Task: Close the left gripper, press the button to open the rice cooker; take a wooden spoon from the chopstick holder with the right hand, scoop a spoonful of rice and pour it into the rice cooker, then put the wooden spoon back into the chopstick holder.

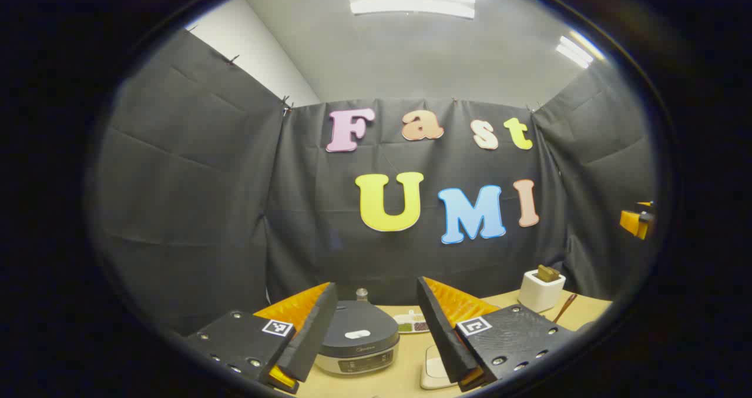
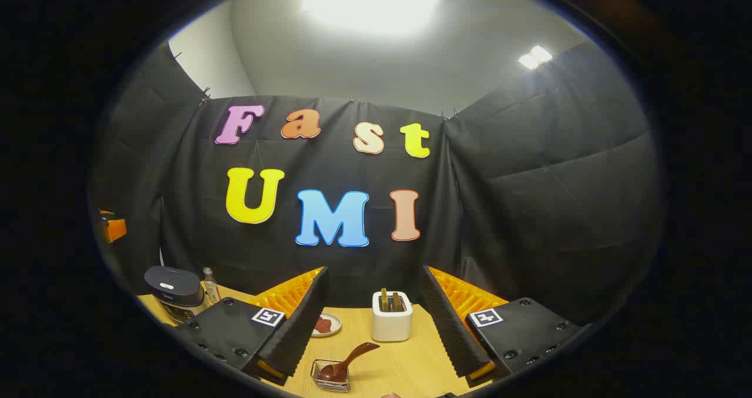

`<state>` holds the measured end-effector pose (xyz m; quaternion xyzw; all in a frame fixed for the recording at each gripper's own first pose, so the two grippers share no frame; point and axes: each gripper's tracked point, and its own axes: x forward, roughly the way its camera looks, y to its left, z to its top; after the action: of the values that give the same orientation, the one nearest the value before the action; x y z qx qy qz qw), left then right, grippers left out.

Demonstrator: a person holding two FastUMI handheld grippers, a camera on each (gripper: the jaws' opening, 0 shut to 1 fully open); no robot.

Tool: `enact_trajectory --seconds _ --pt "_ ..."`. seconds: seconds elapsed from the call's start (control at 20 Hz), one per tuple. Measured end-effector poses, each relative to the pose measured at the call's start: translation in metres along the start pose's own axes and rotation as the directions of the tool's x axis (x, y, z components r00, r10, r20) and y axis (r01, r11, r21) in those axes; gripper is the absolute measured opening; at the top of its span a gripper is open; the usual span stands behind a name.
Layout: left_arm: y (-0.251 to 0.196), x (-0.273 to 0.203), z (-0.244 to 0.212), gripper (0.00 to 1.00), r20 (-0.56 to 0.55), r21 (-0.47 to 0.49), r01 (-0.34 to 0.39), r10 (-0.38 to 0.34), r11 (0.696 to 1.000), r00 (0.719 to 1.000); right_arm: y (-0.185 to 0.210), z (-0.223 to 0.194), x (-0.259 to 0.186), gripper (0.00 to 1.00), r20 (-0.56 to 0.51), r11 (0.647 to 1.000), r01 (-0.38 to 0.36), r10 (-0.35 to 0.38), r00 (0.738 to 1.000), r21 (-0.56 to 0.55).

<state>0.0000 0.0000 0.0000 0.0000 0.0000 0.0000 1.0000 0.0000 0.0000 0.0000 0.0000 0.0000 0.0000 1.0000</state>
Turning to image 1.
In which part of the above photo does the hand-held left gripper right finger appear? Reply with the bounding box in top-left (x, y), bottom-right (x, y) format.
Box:
top-left (416, 276), bottom-right (579, 393)

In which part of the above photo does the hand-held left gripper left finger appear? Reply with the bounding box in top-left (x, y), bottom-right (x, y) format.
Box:
top-left (185, 282), bottom-right (340, 394)

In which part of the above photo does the dark grey rice cooker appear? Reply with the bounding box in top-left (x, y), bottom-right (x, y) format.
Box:
top-left (314, 299), bottom-right (401, 376)

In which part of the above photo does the brown wooden spoon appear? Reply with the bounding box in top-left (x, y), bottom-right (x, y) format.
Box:
top-left (552, 294), bottom-right (578, 323)

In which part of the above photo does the white divided bean dish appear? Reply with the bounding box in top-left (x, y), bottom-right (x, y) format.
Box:
top-left (392, 310), bottom-right (431, 335)

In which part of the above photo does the translucent plastic board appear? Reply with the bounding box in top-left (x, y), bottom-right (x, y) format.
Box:
top-left (420, 345), bottom-right (459, 390)

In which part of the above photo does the black backdrop cloth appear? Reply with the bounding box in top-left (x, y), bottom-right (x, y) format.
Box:
top-left (97, 31), bottom-right (656, 337)

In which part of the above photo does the small ceiling light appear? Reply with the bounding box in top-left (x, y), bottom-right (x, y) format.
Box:
top-left (555, 35), bottom-right (594, 69)

